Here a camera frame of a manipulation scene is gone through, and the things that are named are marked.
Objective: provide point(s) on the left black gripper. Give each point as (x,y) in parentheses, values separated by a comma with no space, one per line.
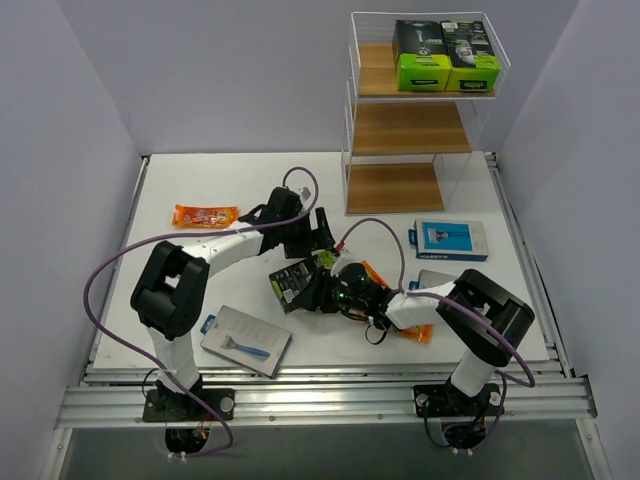
(310,235)

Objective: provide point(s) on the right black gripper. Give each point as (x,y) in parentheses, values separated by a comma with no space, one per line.
(316,288)

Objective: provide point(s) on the small black green razor box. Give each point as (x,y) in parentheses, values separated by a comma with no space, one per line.
(288,282)

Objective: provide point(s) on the black green razor pack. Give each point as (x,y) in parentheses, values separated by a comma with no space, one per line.
(420,58)

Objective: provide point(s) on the tall green black razor box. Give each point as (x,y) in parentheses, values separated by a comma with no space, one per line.
(474,64)

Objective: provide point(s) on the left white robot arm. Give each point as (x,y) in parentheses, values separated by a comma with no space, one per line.
(169,295)

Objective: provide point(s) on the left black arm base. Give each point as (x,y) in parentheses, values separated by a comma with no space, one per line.
(165,406)

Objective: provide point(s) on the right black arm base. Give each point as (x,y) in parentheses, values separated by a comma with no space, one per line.
(443,400)

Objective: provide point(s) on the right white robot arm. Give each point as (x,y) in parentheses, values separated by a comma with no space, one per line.
(488,319)

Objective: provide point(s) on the orange razor bag upper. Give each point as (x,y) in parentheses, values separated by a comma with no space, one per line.
(374,275)

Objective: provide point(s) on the orange razor bag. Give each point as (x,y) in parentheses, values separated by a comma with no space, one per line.
(204,217)
(422,334)
(374,275)

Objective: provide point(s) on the grey box blue razor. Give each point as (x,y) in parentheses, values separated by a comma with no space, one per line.
(247,341)
(430,279)

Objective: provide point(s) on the blue white razor box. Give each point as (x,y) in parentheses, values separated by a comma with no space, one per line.
(449,240)

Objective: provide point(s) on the orange razor bag lower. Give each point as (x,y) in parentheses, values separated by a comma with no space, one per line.
(422,334)

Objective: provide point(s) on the orange razor bag far left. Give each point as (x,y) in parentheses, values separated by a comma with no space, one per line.
(204,217)

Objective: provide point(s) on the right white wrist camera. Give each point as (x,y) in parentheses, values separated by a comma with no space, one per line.
(342,258)

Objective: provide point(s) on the white wire wooden shelf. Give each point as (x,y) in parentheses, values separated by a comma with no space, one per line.
(406,151)

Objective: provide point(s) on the aluminium mounting rail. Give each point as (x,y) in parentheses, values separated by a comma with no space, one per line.
(323,396)

